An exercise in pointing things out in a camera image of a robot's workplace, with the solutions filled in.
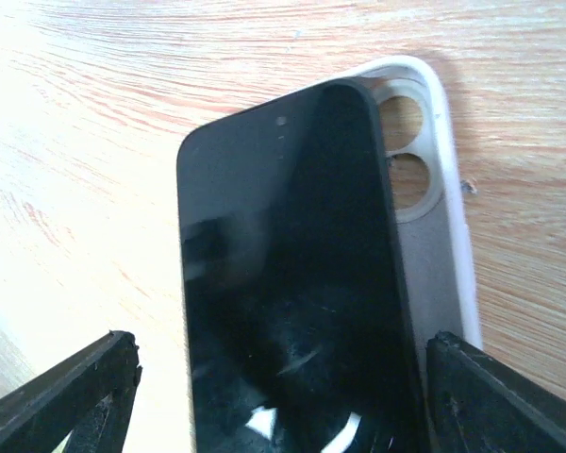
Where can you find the beige phone case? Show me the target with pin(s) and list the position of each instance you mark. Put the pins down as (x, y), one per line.
(434, 235)

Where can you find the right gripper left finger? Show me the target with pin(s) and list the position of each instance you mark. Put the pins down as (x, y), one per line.
(85, 401)

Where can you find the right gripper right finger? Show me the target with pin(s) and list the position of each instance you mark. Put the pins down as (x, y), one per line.
(477, 404)

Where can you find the black phone face down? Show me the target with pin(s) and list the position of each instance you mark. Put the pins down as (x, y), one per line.
(294, 288)

